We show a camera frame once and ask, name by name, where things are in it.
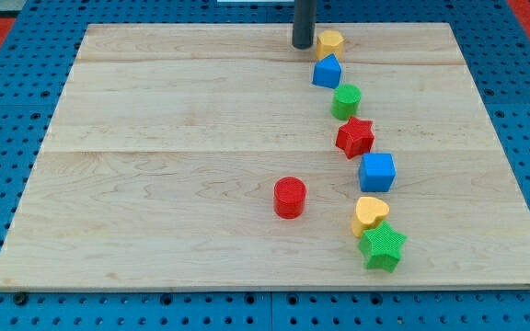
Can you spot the yellow hexagon block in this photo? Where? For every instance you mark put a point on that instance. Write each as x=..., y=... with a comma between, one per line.
x=329, y=41

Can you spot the red cylinder block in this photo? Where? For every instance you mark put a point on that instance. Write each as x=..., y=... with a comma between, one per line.
x=289, y=197

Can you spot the red star block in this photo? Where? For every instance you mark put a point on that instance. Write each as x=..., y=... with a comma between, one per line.
x=355, y=137

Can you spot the light wooden board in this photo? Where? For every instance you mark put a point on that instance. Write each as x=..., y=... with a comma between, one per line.
x=157, y=170

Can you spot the green cylinder block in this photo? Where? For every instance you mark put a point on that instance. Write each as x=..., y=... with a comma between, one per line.
x=345, y=101

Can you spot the blue cube block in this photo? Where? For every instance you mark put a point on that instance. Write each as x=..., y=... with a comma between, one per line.
x=376, y=172

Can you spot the blue triangle block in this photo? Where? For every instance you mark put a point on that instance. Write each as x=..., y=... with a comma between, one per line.
x=327, y=72

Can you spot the yellow heart block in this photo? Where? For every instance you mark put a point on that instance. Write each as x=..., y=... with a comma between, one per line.
x=368, y=213

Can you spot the green star block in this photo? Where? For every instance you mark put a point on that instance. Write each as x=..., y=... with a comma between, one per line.
x=381, y=247

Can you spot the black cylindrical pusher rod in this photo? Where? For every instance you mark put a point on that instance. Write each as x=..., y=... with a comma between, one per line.
x=305, y=17

